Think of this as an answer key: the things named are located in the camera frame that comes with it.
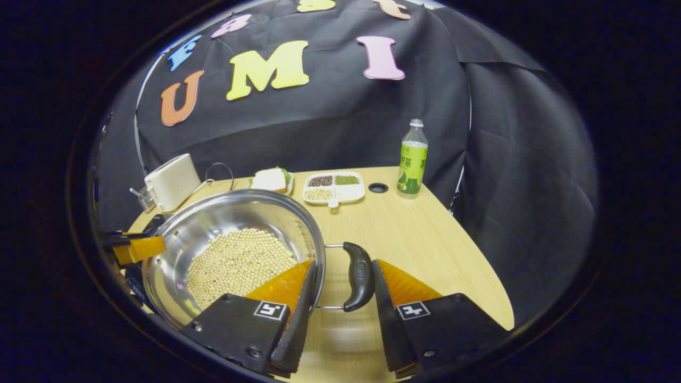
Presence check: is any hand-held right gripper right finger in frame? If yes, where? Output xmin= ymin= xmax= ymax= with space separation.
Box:
xmin=371 ymin=259 xmax=509 ymax=379

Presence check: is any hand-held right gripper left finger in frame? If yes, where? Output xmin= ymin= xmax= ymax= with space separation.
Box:
xmin=180 ymin=259 xmax=318 ymax=377

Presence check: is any black induction cooktop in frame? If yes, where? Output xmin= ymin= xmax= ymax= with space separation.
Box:
xmin=122 ymin=213 xmax=173 ymax=320

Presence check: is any steel pot with black handle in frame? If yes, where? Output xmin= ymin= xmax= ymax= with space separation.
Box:
xmin=142 ymin=189 xmax=376 ymax=329

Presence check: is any white toaster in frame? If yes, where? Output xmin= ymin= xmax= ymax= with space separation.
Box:
xmin=144 ymin=153 xmax=202 ymax=213

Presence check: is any pile of yellow soybeans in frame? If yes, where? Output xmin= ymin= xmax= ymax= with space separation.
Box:
xmin=187 ymin=228 xmax=298 ymax=311

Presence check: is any white divided dish with grains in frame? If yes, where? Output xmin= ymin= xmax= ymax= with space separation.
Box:
xmin=302 ymin=171 xmax=367 ymax=209

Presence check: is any white rectangular plate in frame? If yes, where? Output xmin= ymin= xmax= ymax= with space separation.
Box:
xmin=247 ymin=170 xmax=294 ymax=196

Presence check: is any white bread sandwich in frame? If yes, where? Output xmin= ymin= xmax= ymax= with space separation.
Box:
xmin=250 ymin=168 xmax=290 ymax=193

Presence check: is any green label drink bottle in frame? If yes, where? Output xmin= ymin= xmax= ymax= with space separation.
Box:
xmin=397 ymin=119 xmax=429 ymax=198

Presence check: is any metal wire holder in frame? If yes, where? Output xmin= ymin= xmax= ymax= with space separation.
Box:
xmin=129 ymin=186 xmax=156 ymax=213

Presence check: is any black power cable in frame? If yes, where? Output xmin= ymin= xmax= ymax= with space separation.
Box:
xmin=192 ymin=162 xmax=235 ymax=195

